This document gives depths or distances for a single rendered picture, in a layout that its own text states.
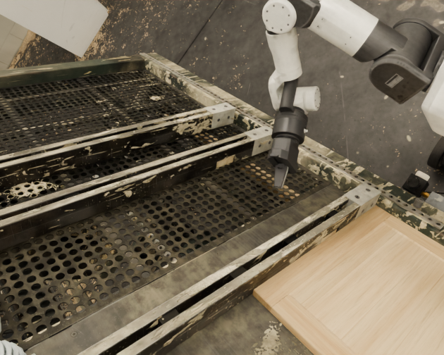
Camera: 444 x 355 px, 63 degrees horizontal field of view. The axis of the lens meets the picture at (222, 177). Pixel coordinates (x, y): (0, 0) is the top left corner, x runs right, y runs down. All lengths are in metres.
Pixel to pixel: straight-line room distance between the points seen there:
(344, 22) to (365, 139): 1.47
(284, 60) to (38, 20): 3.45
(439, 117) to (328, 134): 1.54
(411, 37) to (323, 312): 0.62
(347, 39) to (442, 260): 0.66
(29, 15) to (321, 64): 2.79
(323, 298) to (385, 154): 1.43
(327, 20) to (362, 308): 0.64
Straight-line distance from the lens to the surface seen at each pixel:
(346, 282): 0.98
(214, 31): 3.19
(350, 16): 0.88
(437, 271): 1.15
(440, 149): 2.01
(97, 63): 1.98
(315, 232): 0.99
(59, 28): 4.28
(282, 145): 0.95
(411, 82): 0.88
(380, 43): 0.88
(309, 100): 1.01
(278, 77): 0.99
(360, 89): 2.40
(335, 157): 1.40
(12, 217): 0.98
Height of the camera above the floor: 2.13
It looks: 54 degrees down
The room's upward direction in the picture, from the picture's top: 70 degrees counter-clockwise
